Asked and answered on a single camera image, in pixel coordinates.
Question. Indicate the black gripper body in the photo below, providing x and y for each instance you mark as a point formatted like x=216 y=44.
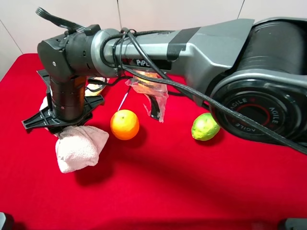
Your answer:
x=45 y=118

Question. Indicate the pink towel black band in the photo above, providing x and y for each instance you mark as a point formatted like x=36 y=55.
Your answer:
x=78 y=147

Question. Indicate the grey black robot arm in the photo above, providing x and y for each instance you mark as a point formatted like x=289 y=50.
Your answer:
x=251 y=76

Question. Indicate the dark object bottom left corner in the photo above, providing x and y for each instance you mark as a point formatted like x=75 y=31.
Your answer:
x=6 y=221

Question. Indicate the dark object corner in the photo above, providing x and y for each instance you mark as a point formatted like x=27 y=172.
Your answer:
x=293 y=224
x=6 y=221

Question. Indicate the dark object bottom right corner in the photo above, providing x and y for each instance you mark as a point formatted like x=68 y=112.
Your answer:
x=293 y=224

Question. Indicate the clear wrapped snack packet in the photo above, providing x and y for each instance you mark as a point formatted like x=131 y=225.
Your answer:
x=94 y=89

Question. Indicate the orange fruit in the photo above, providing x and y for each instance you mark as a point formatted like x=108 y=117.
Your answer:
x=124 y=124

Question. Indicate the yellow mango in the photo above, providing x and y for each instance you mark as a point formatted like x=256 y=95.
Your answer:
x=145 y=85

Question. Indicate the red table cloth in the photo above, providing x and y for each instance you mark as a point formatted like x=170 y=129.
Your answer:
x=161 y=179

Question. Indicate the green lime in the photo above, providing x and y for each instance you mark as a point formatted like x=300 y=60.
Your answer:
x=204 y=127

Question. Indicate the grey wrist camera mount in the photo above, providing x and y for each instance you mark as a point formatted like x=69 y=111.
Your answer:
x=44 y=76

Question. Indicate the clear plastic cable wrap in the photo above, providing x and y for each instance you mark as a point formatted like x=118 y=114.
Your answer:
x=157 y=99

